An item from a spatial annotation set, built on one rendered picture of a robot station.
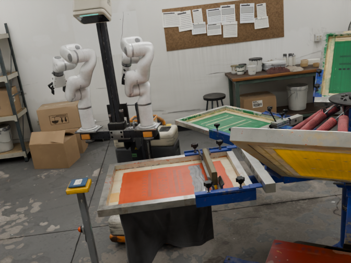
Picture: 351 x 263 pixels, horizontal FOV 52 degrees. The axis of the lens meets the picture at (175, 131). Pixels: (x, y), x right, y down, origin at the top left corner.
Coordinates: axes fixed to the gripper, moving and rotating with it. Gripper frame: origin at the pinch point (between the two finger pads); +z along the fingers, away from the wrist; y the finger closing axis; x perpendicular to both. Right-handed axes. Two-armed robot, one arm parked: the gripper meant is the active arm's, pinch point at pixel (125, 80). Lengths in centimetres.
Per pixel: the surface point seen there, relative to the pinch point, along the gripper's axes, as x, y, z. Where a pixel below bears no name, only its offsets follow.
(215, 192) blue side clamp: -78, -108, -32
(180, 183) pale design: -61, -93, -12
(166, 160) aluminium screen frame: -49, -68, 1
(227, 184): -85, -93, -22
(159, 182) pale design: -49, -93, -8
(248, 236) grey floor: -128, -46, 94
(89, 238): -14, -113, 39
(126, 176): -28, -86, 3
